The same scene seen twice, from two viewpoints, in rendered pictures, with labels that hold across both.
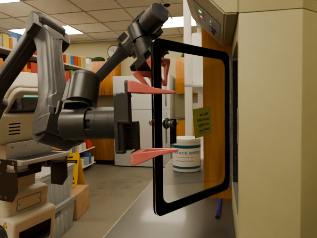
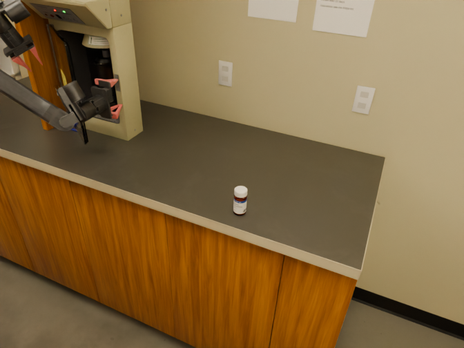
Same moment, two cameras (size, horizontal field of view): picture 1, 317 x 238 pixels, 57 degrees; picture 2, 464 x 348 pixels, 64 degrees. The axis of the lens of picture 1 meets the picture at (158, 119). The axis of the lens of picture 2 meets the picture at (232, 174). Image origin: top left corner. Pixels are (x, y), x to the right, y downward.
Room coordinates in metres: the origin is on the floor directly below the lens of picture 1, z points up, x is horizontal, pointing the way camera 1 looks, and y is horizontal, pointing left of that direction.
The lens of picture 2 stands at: (-0.18, 1.15, 1.74)
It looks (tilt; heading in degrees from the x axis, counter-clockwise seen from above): 34 degrees down; 281
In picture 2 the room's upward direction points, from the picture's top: 3 degrees clockwise
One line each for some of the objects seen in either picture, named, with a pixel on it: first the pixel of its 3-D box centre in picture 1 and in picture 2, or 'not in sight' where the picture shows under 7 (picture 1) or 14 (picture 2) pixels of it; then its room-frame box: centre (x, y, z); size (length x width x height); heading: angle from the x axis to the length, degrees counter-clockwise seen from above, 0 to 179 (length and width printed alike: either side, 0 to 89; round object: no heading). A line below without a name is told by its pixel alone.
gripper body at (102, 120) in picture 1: (110, 123); (97, 104); (0.51, 0.09, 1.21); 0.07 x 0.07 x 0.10; 79
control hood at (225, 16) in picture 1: (209, 13); (64, 10); (0.71, -0.13, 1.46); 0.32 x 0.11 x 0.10; 168
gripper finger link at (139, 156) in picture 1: (150, 141); (112, 105); (0.50, 0.01, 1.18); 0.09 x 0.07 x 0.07; 79
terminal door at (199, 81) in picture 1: (196, 124); (67, 85); (0.74, -0.10, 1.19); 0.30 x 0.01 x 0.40; 135
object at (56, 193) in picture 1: (40, 186); not in sight; (2.67, 1.11, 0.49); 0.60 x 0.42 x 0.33; 168
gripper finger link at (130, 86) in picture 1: (148, 101); (108, 87); (0.50, 0.02, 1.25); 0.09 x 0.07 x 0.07; 79
